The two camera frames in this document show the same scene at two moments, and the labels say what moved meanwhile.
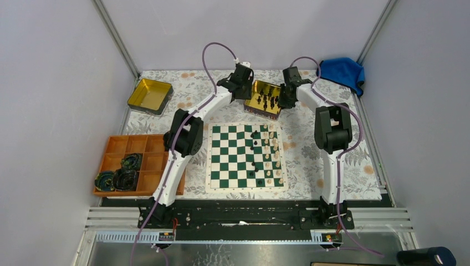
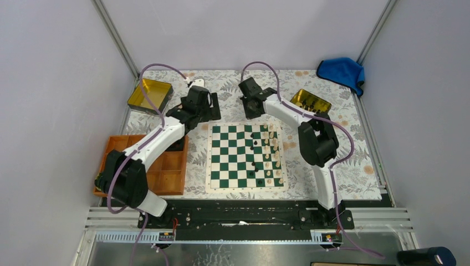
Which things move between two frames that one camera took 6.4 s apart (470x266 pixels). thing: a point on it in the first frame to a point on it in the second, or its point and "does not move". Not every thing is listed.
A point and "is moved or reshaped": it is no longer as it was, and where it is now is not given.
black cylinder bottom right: x=435 y=256 does not move
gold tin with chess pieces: x=264 y=100 is moved or reshaped
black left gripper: x=243 y=93 to x=211 y=113
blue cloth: x=344 y=70 does not move
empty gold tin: x=151 y=96 does not move
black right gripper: x=282 y=103 to x=249 y=115
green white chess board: x=245 y=156 does not move
